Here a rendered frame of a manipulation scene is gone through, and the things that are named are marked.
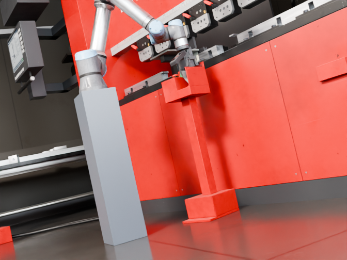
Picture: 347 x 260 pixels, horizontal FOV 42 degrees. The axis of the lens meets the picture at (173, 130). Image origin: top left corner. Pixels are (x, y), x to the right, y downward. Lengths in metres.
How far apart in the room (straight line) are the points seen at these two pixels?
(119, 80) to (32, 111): 2.65
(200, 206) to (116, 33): 1.71
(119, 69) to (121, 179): 1.56
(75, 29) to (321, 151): 2.24
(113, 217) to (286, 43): 1.21
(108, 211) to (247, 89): 0.98
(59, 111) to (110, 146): 3.94
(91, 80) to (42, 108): 3.83
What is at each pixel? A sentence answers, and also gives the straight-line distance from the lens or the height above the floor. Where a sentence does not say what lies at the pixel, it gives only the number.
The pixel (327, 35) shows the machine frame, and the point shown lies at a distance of 2.20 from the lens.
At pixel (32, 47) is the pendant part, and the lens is 3.55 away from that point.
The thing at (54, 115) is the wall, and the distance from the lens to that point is 6.14.
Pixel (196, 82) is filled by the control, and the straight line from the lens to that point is 2.42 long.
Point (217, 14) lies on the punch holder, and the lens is 2.77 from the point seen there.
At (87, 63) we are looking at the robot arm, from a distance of 2.36.
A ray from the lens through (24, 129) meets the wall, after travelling 6.06.
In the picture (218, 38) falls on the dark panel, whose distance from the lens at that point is 3.50.
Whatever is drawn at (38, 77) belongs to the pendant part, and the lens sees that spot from 3.93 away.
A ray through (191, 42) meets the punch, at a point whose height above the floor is 1.06.
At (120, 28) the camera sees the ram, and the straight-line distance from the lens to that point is 3.56.
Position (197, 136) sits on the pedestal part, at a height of 0.44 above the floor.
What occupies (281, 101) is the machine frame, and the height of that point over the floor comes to 0.51.
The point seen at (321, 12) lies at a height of 0.85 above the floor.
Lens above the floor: 0.34
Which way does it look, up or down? 4 degrees up
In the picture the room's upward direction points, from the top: 13 degrees counter-clockwise
